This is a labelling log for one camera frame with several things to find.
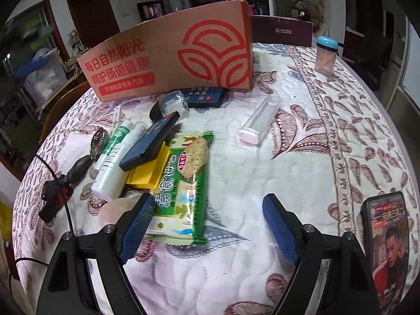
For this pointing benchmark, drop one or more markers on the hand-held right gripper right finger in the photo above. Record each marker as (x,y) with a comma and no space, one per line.
(279,233)

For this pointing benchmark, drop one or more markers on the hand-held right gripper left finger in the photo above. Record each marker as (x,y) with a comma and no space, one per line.
(137,226)

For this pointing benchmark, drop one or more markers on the white spray bottle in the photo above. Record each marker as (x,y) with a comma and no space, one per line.
(110,180)

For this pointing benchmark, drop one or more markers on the green snack packet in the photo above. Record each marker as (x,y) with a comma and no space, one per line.
(183,197)

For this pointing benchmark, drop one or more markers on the printed cardboard box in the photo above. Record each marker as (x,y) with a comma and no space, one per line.
(210,39)

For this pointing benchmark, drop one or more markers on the translucent white plastic lid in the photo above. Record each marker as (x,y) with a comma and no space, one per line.
(113,211)

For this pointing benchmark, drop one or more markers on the paisley quilted tablecloth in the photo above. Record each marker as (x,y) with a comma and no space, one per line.
(295,170)

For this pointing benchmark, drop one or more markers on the green white tube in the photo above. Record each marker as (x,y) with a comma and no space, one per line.
(115,144)

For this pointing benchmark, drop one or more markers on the black red gadget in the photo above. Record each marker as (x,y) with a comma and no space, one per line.
(54,197)

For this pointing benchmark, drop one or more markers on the smartphone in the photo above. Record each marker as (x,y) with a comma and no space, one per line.
(387,252)

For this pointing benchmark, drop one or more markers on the clear toothbrush case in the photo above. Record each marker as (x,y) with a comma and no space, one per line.
(259,121)

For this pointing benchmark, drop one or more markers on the black computer mouse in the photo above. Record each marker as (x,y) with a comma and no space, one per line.
(156,111)

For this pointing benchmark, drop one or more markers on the wooden chair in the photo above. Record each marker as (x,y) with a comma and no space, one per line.
(59,105)

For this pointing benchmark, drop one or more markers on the black remote control red button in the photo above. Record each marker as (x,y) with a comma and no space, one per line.
(203,96)

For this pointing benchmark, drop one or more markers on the toothpick holder blue lid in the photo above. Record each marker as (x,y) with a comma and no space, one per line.
(326,55)

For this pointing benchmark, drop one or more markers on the purple box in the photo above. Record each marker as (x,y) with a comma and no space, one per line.
(282,32)

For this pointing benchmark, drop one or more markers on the whiteboard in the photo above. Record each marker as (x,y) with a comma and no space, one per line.
(411,72)

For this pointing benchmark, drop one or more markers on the brown door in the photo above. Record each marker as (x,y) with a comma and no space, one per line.
(95,16)

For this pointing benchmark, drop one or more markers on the framed picture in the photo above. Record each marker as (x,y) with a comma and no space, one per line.
(151,10)

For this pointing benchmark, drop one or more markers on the standing fan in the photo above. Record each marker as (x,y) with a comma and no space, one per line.
(306,11)

